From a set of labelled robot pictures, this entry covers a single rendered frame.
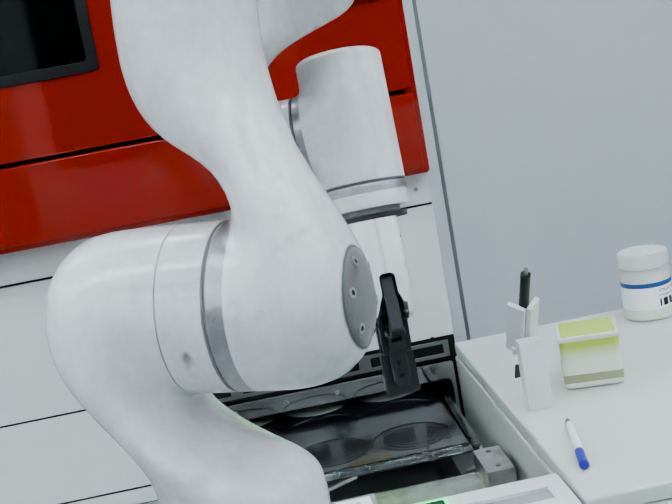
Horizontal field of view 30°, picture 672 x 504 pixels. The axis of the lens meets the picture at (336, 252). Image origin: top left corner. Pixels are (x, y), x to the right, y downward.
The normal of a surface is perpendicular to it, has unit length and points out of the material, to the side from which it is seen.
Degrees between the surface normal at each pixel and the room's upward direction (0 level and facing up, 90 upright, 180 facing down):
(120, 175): 90
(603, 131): 90
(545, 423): 0
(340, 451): 0
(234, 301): 77
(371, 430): 0
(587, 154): 90
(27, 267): 90
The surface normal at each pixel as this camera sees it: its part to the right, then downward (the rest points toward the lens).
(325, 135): -0.29, 0.08
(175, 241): -0.25, -0.77
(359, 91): 0.32, -0.07
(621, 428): -0.18, -0.97
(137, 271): -0.31, -0.45
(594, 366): -0.12, 0.22
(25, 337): 0.11, 0.18
